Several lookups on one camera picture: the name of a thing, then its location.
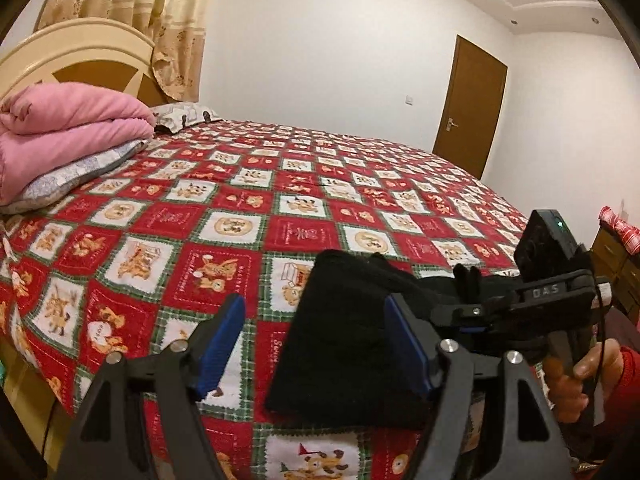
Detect beige floral curtain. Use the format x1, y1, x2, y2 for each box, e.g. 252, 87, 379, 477
35, 0, 223, 103

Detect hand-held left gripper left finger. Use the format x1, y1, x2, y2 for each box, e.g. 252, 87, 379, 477
55, 292, 248, 480

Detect person's right forearm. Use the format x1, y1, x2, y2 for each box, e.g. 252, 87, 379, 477
597, 345, 640, 466

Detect cream and brown headboard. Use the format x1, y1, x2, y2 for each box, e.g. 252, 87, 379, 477
0, 17, 166, 106

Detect black cable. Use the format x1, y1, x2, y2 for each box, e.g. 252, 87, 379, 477
590, 270, 610, 396

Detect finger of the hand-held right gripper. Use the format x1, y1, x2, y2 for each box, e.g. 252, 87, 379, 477
452, 262, 485, 305
430, 300, 503, 341

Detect beige bed frame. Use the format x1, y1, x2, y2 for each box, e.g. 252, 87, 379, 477
0, 337, 76, 471

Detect pink folded blanket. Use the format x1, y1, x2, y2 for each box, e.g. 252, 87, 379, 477
0, 82, 156, 206

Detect black pants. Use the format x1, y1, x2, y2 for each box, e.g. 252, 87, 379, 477
264, 250, 521, 428

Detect grey floral pillow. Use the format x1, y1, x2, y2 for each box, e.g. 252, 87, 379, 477
10, 140, 151, 216

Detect person's right hand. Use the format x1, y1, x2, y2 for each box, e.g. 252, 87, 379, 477
544, 346, 624, 425

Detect wooden dresser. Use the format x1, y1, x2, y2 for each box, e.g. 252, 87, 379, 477
590, 225, 640, 326

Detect red checked cloth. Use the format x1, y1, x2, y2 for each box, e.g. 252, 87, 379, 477
597, 206, 640, 256

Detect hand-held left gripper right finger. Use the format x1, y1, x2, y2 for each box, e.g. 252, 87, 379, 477
384, 292, 576, 480

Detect red printed patchwork bedspread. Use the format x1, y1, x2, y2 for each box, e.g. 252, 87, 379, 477
0, 119, 551, 480

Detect white patterned pillow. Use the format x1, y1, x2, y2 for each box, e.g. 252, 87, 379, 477
150, 102, 223, 135

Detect brown wooden door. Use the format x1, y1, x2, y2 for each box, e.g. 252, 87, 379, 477
432, 35, 508, 181

